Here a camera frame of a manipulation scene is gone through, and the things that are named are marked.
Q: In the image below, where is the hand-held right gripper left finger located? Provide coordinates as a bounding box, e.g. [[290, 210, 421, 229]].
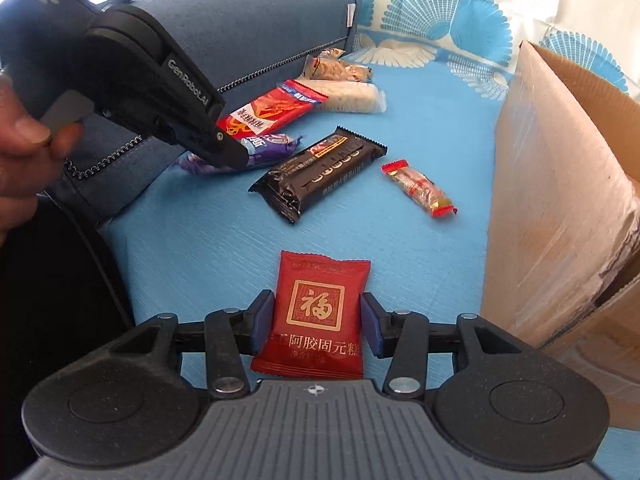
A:
[[107, 290, 277, 401]]

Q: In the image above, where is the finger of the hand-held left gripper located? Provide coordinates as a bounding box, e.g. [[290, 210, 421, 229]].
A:
[[150, 52, 250, 170]]

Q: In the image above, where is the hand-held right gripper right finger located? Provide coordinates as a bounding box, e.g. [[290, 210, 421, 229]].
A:
[[361, 291, 531, 397]]

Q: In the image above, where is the red square snack packet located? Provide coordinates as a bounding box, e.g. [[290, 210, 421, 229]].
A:
[[250, 250, 372, 378]]

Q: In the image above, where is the red orange snack packet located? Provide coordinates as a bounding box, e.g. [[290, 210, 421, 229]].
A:
[[216, 80, 331, 141]]

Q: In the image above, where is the purple snack packet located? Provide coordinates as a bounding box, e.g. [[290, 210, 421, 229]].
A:
[[178, 132, 304, 176]]

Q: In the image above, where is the peanut candy red-ended wrapper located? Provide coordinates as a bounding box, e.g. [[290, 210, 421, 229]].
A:
[[381, 159, 457, 218]]

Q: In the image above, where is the white rice bar packet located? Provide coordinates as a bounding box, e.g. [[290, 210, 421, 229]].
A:
[[295, 79, 387, 115]]

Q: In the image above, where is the cardboard box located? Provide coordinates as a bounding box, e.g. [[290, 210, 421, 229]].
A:
[[480, 40, 640, 431]]

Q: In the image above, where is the person's left hand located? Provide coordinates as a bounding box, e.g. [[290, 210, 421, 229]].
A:
[[0, 73, 84, 249]]

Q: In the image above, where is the blue fabric sofa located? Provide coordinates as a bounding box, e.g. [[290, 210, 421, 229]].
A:
[[42, 0, 362, 222]]

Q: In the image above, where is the brown snack packet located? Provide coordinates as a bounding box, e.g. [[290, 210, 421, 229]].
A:
[[304, 49, 373, 83]]

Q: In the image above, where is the black snack bar packet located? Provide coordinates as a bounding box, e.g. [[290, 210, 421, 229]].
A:
[[248, 126, 388, 225]]

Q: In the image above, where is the blue fan-print sofa cover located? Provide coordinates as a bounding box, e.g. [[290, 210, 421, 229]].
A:
[[107, 0, 640, 480]]

